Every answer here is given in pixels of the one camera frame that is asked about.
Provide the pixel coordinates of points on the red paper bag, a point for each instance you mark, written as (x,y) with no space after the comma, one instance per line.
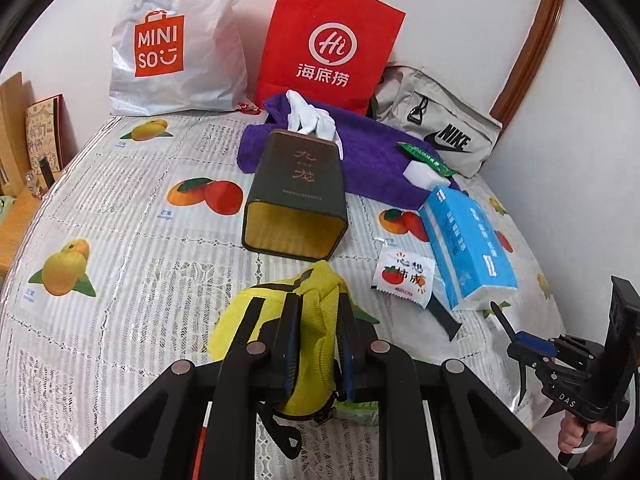
(300,20)

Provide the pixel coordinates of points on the white tomato print packet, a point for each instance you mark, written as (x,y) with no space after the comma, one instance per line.
(400,275)

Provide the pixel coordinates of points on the grey waist bag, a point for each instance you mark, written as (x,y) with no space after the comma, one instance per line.
(450,105)

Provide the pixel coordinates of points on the black fabric piece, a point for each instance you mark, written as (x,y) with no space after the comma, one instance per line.
(447,322)

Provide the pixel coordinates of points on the dark green tin box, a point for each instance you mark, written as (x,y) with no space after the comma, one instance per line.
(295,180)

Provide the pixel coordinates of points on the white gloves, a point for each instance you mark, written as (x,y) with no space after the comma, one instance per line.
(310,117)

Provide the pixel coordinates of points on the brown wooden door frame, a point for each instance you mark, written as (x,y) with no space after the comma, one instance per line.
(530,60)

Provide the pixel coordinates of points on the purple towel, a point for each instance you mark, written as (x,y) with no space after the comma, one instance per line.
(370,160)

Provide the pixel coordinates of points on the patterned notebook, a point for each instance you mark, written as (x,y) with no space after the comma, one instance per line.
(45,130)

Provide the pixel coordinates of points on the white plastic shopping bag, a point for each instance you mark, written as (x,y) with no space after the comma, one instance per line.
(200,35)

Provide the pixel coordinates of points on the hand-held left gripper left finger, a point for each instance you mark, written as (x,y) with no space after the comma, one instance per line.
(287,355)

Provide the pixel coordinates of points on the wooden bed headboard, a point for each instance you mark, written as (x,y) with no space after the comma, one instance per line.
(12,110)

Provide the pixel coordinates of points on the black upright object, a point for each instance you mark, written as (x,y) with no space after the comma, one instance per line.
(46,170)

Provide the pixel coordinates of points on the wooden nightstand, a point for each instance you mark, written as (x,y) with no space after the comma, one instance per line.
(15,240)

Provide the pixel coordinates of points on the green sachet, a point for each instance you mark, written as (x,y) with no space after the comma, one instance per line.
(425,156)

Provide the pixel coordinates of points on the small glass bottle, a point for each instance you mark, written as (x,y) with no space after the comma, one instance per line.
(32,185)

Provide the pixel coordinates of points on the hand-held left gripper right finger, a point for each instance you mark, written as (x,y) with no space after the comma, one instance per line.
(347,355)

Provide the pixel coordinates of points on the small red packet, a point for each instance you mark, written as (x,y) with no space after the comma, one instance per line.
(248,106)

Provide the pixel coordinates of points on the green wet wipes pack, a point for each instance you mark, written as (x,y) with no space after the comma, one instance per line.
(357,412)

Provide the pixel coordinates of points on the blue tissue pack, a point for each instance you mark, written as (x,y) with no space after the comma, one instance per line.
(465,250)

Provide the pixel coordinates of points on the person's right hand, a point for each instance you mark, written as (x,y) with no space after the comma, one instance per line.
(567,435)

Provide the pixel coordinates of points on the white sponge block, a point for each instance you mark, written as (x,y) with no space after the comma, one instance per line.
(425,176)

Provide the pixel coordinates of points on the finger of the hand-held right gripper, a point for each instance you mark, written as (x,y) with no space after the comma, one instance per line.
(530,347)
(522,380)

